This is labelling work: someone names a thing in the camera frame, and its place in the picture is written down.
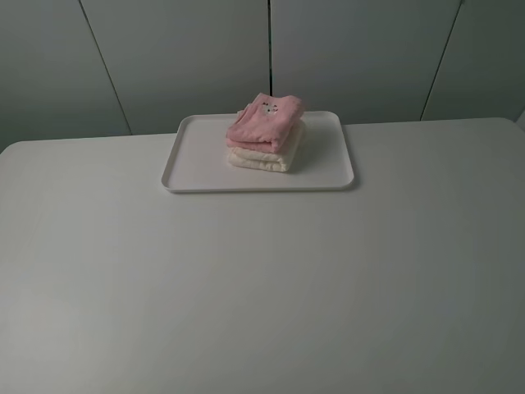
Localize cream white terry towel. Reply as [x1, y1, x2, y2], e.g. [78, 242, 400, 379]
[227, 118, 305, 172]

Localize pink terry towel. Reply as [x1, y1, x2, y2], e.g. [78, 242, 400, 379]
[226, 93, 304, 153]

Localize white rectangular plastic tray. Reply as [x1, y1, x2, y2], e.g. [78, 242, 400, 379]
[161, 111, 354, 194]

